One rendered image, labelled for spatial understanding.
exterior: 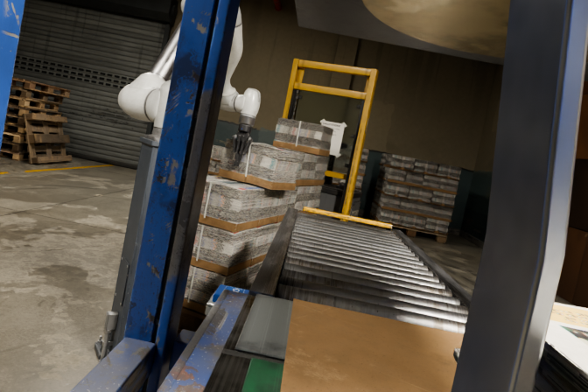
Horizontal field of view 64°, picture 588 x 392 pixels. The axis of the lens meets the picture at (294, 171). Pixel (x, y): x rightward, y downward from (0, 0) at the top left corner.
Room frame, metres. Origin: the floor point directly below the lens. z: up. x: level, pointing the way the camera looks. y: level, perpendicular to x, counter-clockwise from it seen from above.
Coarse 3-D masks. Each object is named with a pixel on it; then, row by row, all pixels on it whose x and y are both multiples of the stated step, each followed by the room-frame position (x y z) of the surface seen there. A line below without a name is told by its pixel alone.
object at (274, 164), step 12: (264, 156) 2.61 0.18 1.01; (276, 156) 2.57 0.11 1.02; (288, 156) 2.65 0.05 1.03; (300, 156) 2.79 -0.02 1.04; (252, 168) 2.63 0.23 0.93; (264, 168) 2.59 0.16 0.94; (276, 168) 2.58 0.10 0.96; (288, 168) 2.70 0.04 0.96; (276, 180) 2.61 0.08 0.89; (288, 180) 2.73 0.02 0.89
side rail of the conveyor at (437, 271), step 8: (400, 232) 2.15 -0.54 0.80; (408, 240) 1.95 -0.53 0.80; (416, 248) 1.78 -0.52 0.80; (424, 256) 1.64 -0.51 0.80; (424, 264) 1.52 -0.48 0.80; (432, 264) 1.53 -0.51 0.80; (440, 272) 1.43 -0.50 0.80; (440, 280) 1.33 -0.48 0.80; (448, 280) 1.34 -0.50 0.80; (448, 288) 1.25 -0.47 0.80; (456, 288) 1.26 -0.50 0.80; (456, 296) 1.18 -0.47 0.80; (464, 296) 1.19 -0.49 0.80; (464, 304) 1.12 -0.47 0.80
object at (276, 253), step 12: (288, 216) 1.95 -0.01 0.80; (288, 228) 1.66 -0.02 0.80; (276, 240) 1.42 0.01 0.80; (288, 240) 1.46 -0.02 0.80; (276, 252) 1.26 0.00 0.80; (264, 264) 1.11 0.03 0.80; (276, 264) 1.13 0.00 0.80; (264, 276) 1.01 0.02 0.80; (276, 276) 1.03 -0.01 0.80; (252, 288) 0.91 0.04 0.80; (264, 288) 0.93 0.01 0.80
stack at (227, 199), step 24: (216, 192) 2.40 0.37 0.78; (240, 192) 2.36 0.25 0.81; (264, 192) 2.64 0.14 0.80; (288, 192) 3.00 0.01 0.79; (216, 216) 2.39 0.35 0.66; (240, 216) 2.39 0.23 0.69; (264, 216) 2.69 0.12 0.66; (216, 240) 2.39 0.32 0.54; (240, 240) 2.43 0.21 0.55; (264, 240) 2.75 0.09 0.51; (192, 288) 2.42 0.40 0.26; (216, 288) 2.37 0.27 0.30; (240, 288) 2.57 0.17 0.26; (192, 312) 2.41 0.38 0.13
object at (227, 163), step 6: (228, 144) 2.73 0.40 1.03; (246, 144) 2.67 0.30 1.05; (228, 150) 2.73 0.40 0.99; (228, 156) 2.72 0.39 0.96; (222, 162) 2.73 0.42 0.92; (228, 162) 2.71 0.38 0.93; (240, 162) 2.67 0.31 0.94; (222, 168) 2.73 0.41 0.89; (228, 168) 2.70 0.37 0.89; (234, 168) 2.68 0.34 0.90; (240, 168) 2.67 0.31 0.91
